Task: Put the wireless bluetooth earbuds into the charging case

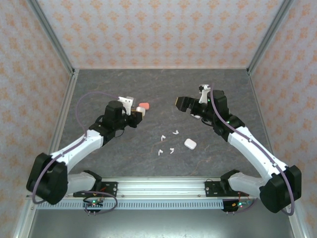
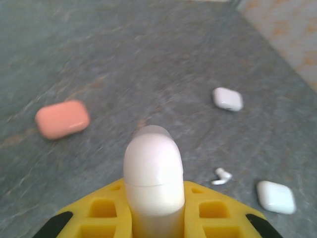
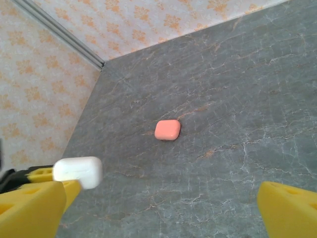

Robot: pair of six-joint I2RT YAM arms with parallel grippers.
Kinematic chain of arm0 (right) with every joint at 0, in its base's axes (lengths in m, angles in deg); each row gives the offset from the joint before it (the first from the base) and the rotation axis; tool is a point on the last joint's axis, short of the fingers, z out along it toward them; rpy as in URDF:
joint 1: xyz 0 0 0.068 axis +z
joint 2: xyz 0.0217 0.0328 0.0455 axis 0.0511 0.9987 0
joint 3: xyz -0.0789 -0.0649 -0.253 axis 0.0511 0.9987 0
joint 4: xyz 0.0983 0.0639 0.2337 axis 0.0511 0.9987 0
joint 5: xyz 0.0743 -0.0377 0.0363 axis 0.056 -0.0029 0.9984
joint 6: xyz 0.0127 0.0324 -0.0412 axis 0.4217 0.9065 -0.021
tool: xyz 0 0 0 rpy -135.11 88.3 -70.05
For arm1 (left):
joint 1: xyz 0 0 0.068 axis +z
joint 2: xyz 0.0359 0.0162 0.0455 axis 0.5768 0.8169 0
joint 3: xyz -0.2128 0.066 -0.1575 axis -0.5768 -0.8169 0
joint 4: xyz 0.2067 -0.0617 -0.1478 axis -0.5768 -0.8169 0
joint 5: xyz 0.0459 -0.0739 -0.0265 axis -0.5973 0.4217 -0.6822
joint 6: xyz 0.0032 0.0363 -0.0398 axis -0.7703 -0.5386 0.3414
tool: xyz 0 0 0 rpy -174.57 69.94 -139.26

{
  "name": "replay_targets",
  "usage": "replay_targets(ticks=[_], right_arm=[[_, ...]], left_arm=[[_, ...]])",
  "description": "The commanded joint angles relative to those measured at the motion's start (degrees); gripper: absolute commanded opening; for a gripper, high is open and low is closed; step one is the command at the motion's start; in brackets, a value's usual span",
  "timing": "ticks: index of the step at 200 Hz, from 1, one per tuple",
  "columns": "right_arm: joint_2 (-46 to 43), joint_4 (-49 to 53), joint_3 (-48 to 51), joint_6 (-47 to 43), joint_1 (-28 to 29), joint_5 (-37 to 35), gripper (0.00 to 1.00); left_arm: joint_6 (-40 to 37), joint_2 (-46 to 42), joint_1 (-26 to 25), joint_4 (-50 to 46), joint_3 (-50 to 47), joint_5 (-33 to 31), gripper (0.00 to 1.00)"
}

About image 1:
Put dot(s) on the orange earbud charging case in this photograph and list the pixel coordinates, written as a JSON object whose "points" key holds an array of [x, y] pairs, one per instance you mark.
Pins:
{"points": [[145, 105]]}

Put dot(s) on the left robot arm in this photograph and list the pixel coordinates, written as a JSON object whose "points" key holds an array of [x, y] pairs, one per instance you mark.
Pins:
{"points": [[74, 148]]}

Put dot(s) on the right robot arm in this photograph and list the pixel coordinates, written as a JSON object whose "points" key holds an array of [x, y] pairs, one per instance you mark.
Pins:
{"points": [[255, 153]]}

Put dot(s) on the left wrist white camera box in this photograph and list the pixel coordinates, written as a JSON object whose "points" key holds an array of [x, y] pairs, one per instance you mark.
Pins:
{"points": [[126, 101]]}

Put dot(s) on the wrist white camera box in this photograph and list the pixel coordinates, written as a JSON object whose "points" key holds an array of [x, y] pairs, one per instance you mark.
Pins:
{"points": [[204, 95], [126, 101]]}

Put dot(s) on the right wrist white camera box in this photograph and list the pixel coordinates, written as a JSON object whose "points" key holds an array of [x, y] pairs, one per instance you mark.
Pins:
{"points": [[204, 95]]}

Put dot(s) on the aluminium side rail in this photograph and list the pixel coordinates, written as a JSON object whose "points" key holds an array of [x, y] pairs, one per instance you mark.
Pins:
{"points": [[71, 84], [257, 99]]}

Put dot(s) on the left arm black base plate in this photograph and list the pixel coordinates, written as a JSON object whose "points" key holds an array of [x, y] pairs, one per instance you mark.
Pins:
{"points": [[110, 187]]}

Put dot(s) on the aluminium mounting rail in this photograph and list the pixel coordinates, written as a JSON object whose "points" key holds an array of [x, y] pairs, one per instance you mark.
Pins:
{"points": [[161, 188]]}

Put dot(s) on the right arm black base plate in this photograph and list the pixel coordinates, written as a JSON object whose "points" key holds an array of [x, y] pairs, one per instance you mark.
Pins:
{"points": [[211, 188]]}

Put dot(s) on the aluminium corner post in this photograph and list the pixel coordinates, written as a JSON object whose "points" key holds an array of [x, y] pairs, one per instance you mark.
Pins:
{"points": [[270, 37], [49, 34]]}

